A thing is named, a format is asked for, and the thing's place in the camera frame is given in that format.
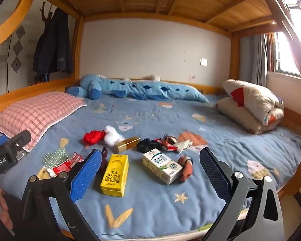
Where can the cream pillow with red patch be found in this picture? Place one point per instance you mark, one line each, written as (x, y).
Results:
(253, 105)

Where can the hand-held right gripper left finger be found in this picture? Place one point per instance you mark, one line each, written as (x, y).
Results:
(86, 173)

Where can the red cloth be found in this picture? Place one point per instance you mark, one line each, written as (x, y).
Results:
(93, 137)

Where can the white wall switch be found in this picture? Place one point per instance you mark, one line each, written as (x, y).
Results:
(204, 62)

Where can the gold rectangular box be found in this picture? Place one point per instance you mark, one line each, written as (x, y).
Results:
(126, 144)

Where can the grey curtain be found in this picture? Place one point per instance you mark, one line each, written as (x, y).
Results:
(259, 60)

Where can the white fluffy cloth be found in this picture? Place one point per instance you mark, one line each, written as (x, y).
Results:
(112, 135)

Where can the red and white wrapper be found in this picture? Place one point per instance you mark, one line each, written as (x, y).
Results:
(65, 165)

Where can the black hanging jacket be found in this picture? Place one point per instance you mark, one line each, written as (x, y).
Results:
(41, 55)

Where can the dark navy hanging jacket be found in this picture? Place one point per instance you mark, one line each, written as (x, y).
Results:
(61, 42)

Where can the red snack wrapper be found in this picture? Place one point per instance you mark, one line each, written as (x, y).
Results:
(165, 146)

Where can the white milk carton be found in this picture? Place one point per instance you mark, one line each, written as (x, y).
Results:
(160, 165)

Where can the brown sock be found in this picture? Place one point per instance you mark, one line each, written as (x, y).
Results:
(187, 170)

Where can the white crumpled paper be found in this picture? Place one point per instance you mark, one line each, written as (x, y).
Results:
(183, 145)

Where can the yellow drink carton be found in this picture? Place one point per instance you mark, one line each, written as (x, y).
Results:
(115, 175)

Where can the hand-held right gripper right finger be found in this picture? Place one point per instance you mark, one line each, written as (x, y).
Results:
(213, 173)

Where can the white wardrobe with diamond marks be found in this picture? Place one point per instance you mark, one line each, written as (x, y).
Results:
(17, 47)

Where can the brown wall coat hook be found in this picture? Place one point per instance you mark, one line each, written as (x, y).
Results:
(44, 10)

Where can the window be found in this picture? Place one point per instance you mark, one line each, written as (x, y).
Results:
(288, 52)

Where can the long blue plush toy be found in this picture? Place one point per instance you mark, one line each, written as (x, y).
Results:
(140, 89)

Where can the blue printed bedsheet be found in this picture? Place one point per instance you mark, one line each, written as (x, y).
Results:
(153, 210)

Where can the small white plush toy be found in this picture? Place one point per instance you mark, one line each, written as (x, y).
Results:
(154, 77)

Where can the small grey brown cloth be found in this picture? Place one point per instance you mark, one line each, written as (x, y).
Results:
(170, 138)

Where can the black crumpled cloth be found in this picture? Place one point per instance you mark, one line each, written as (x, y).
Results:
(146, 145)

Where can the pink plaid pillow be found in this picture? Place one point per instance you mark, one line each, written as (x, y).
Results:
(37, 113)

